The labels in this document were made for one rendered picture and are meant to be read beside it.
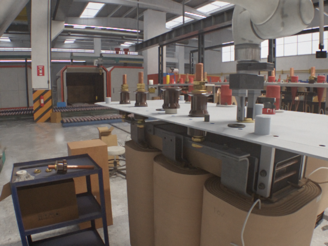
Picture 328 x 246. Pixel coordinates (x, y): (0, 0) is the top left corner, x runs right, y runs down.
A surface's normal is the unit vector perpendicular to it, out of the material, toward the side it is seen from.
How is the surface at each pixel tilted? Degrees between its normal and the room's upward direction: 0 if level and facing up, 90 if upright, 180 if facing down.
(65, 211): 90
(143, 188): 90
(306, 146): 11
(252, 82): 90
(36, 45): 90
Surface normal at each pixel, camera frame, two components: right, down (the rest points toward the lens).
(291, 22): -0.46, 0.76
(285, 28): -0.45, 0.88
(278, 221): 0.00, 0.15
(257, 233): -0.47, 0.14
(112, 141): 0.51, -0.02
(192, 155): -0.86, 0.08
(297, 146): -0.16, -0.96
